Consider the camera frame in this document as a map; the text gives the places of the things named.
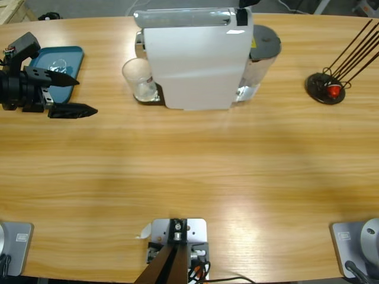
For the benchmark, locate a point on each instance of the white capsule coffee machine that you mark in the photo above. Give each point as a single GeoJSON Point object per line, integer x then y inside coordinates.
{"type": "Point", "coordinates": [192, 65]}

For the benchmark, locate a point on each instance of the white tape piece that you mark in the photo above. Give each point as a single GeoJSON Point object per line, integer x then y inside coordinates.
{"type": "Point", "coordinates": [145, 230]}

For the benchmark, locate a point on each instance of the black capsule holder with rods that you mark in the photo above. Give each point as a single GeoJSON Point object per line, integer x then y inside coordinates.
{"type": "Point", "coordinates": [318, 88]}

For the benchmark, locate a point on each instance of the teal plastic tray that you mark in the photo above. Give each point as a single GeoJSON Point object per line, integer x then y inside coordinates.
{"type": "Point", "coordinates": [68, 59]}

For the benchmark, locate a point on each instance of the clear water tank grey lid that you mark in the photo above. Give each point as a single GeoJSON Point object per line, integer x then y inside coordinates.
{"type": "Point", "coordinates": [265, 38]}

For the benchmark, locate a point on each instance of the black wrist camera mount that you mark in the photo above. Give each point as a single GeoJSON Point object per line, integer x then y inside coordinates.
{"type": "Point", "coordinates": [23, 44]}

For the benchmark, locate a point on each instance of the white mount plate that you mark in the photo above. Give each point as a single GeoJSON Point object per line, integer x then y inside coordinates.
{"type": "Point", "coordinates": [197, 227]}

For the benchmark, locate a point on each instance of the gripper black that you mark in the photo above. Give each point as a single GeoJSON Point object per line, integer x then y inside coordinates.
{"type": "Point", "coordinates": [20, 91]}

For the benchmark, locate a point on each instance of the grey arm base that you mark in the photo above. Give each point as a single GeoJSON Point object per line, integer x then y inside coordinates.
{"type": "Point", "coordinates": [346, 245]}
{"type": "Point", "coordinates": [17, 248]}

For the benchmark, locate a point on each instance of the black post bracket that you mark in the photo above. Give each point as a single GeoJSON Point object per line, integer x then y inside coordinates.
{"type": "Point", "coordinates": [154, 251]}

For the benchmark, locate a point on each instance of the clear drinking glass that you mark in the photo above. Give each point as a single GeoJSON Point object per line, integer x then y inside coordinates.
{"type": "Point", "coordinates": [139, 74]}

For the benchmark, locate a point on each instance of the red coffee capsule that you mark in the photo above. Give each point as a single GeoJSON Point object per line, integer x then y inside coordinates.
{"type": "Point", "coordinates": [334, 91]}

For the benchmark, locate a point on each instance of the white metal frame leg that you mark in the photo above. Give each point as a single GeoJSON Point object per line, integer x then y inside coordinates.
{"type": "Point", "coordinates": [321, 7]}

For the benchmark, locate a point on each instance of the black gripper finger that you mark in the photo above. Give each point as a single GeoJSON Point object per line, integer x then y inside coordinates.
{"type": "Point", "coordinates": [248, 3]}

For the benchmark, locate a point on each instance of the small black object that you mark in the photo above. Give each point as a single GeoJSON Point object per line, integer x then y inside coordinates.
{"type": "Point", "coordinates": [50, 16]}

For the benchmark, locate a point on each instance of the dark camera post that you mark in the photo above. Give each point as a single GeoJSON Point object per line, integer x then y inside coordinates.
{"type": "Point", "coordinates": [168, 266]}

